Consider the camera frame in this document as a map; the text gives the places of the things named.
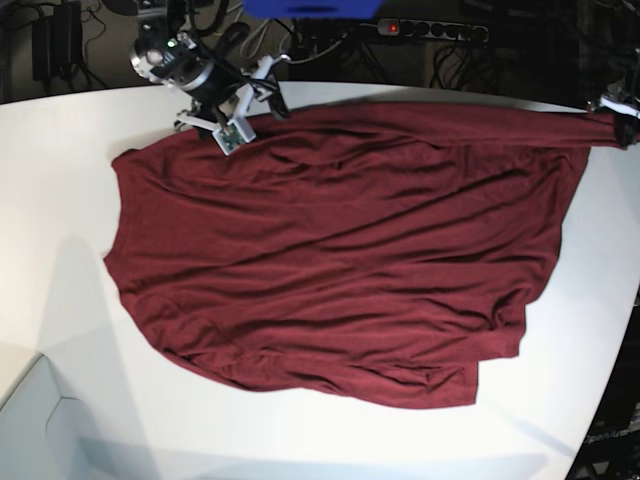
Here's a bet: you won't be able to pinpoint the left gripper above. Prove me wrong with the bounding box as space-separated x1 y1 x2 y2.
586 82 640 149

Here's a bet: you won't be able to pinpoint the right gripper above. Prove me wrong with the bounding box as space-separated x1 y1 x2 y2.
174 53 291 141

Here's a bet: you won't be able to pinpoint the dark red t-shirt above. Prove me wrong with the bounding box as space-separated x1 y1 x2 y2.
105 103 616 409

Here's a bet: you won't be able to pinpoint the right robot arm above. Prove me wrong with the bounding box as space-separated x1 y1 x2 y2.
110 1 290 156

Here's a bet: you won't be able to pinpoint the blue box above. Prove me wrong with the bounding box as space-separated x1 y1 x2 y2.
243 0 382 19

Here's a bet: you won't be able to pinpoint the black power strip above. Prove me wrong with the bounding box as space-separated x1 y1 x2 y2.
376 19 490 44

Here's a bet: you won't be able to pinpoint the black box on floor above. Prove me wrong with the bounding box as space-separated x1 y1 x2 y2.
31 2 82 83

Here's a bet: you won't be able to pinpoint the white bin corner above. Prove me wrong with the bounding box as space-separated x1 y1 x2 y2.
1 356 103 479

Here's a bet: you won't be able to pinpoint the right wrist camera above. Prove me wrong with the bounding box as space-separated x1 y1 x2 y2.
212 117 256 156

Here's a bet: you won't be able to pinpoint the white cable loops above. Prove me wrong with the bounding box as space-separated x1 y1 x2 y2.
239 19 351 65

